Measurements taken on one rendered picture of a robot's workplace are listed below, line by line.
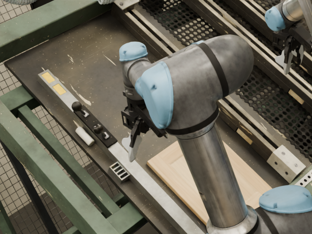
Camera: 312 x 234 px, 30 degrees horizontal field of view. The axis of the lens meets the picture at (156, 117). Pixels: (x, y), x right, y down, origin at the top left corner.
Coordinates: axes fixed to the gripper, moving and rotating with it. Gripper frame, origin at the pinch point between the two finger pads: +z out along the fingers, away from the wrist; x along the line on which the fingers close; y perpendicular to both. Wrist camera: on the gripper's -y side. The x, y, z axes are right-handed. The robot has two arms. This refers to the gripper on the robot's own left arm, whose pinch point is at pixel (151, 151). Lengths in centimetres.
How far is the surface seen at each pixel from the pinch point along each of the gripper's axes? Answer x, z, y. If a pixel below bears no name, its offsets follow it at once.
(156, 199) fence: -7.6, 32.6, 10.4
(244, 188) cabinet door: -40, 42, -3
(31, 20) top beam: -18, -10, 88
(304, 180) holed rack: -59, 44, -16
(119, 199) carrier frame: -45, 112, 92
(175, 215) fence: -9.2, 36.2, 2.7
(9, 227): 16, 92, 99
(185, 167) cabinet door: -27.2, 33.3, 15.3
